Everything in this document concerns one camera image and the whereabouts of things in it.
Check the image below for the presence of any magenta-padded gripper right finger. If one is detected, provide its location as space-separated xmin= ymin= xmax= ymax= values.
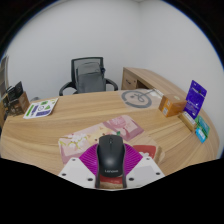
xmin=123 ymin=142 xmax=166 ymax=189

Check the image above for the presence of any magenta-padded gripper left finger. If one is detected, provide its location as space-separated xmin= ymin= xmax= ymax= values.
xmin=58 ymin=143 xmax=100 ymax=189

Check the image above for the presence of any black computer mouse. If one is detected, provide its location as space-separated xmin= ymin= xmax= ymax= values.
xmin=95 ymin=134 xmax=127 ymax=179

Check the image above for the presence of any small tan box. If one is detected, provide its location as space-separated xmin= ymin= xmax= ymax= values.
xmin=178 ymin=111 xmax=198 ymax=133

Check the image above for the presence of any small orange box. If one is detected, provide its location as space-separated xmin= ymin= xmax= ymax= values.
xmin=158 ymin=93 xmax=188 ymax=118

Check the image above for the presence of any teal small package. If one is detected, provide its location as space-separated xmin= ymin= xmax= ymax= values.
xmin=194 ymin=115 xmax=211 ymax=144

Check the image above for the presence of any white green purple sticker sheet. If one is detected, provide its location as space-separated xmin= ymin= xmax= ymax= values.
xmin=23 ymin=97 xmax=60 ymax=120

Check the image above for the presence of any purple card package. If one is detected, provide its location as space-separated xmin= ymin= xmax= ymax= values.
xmin=183 ymin=79 xmax=208 ymax=120

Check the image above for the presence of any wooden side desk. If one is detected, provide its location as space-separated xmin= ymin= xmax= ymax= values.
xmin=121 ymin=66 xmax=188 ymax=101

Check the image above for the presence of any grey backpack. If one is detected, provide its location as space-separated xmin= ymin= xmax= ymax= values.
xmin=74 ymin=61 xmax=108 ymax=94

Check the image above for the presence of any large brown cardboard box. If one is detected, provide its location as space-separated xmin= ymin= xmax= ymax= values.
xmin=2 ymin=80 xmax=30 ymax=118

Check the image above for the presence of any black mesh office chair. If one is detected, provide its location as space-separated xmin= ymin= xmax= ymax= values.
xmin=58 ymin=56 xmax=119 ymax=97

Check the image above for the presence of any wooden shelf unit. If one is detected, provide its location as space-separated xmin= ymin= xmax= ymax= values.
xmin=0 ymin=54 xmax=10 ymax=99

